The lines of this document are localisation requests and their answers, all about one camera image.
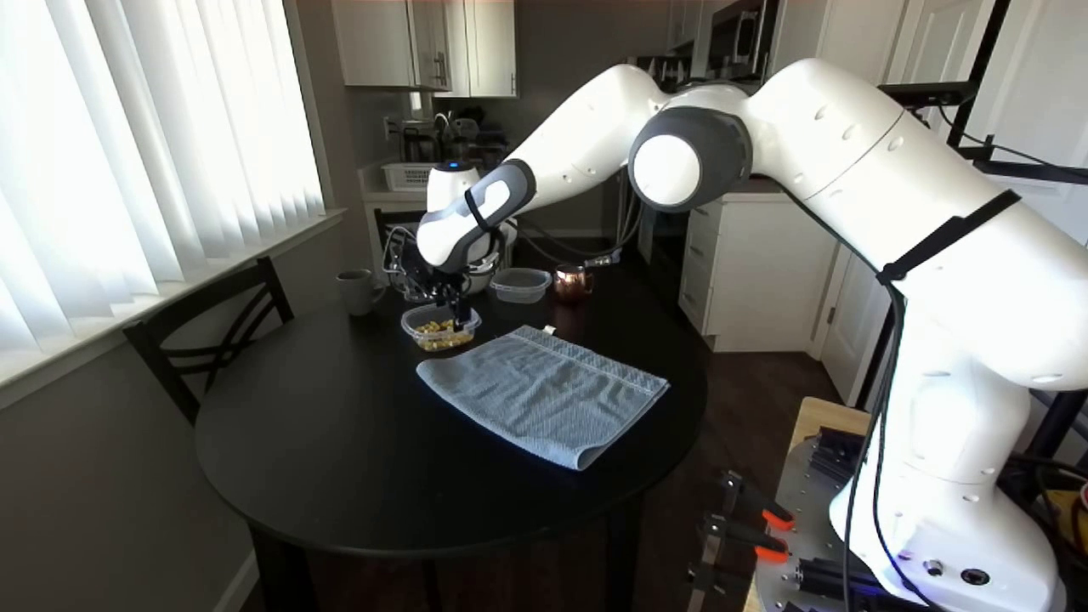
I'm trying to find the light blue folded towel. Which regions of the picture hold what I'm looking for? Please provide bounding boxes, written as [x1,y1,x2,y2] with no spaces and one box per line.
[411,324,673,471]

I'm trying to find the orange black bar clamp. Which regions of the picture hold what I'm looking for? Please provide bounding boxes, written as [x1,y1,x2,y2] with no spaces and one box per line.
[682,514,795,601]
[708,469,798,538]

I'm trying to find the clear plastic candy bowl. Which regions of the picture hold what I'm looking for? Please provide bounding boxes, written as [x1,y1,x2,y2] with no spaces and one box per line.
[397,299,487,356]

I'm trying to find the yellow candy pieces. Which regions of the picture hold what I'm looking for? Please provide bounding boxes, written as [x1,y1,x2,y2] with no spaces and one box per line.
[411,316,477,349]

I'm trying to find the black metal stand frame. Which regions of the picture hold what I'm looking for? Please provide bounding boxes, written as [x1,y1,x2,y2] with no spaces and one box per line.
[877,0,1088,186]

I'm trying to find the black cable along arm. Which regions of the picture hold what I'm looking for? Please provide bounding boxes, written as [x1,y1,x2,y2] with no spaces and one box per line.
[838,267,910,612]

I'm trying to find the white kitchen cabinet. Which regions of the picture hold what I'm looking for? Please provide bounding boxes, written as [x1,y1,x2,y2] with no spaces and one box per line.
[675,189,843,356]
[331,0,520,103]

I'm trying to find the light wooden base table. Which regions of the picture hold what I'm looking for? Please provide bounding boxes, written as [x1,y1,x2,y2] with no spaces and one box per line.
[742,395,881,612]

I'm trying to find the white lower kitchen cabinet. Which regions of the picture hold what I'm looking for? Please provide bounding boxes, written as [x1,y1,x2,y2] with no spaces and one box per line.
[675,189,843,356]

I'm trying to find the empty clear plastic bowl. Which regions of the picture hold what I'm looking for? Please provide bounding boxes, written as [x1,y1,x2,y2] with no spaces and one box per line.
[487,264,553,305]

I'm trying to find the small black box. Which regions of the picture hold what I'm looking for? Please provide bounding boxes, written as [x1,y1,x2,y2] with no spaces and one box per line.
[809,426,871,485]

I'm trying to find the white vertical blinds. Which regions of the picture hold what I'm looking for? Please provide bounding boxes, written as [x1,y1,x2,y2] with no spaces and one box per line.
[0,0,332,356]

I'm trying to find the white upper kitchen cabinet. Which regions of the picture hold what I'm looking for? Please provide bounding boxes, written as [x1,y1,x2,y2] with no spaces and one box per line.
[331,0,520,103]

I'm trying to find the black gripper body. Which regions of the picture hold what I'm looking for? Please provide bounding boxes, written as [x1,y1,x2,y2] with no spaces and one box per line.
[390,238,492,302]

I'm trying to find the grey cup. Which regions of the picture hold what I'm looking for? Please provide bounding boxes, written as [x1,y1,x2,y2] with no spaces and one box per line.
[331,267,384,318]

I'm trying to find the copper mug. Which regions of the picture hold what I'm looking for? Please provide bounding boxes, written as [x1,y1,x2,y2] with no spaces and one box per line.
[552,256,622,305]

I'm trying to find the round black table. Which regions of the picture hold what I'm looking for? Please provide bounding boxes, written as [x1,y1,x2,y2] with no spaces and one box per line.
[192,240,710,612]

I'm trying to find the black cable strap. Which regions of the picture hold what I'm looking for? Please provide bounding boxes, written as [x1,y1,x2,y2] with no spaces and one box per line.
[877,186,1024,287]

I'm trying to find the grey metal mounting plate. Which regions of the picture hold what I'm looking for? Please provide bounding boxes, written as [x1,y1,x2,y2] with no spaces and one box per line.
[754,434,910,612]

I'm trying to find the black wooden chair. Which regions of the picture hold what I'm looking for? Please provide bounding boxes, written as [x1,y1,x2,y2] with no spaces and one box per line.
[118,256,299,427]

